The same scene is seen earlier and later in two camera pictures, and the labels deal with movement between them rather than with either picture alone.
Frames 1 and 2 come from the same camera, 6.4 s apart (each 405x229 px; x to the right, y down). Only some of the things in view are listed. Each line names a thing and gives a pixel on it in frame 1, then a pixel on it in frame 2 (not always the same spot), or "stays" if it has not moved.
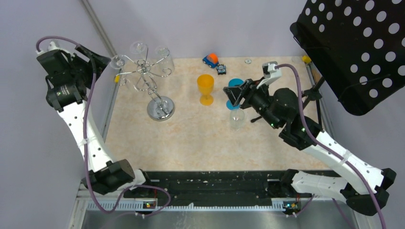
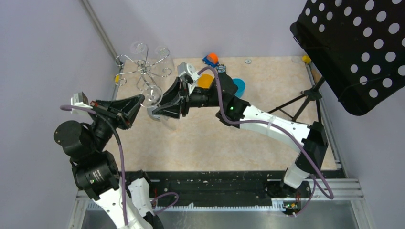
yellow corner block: [306, 58] stays
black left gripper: [96, 64] -> [114, 109]
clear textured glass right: [162, 65] stays
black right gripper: [248, 89] -> [171, 103]
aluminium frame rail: [100, 28] stays
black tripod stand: [314, 93] stays
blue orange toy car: [211, 59] stays
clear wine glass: [118, 62] -> [153, 95]
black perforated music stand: [358, 46] stays
